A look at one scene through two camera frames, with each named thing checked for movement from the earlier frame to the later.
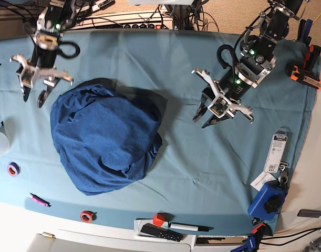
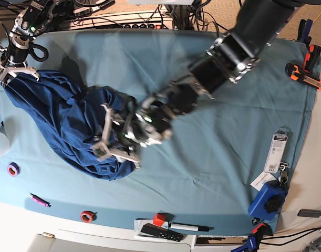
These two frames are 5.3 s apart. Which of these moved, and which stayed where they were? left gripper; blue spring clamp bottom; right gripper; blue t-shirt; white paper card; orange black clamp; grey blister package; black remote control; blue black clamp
Moved: left gripper; right gripper; blue t-shirt
Stayed: orange black clamp; grey blister package; black remote control; white paper card; blue black clamp; blue spring clamp bottom
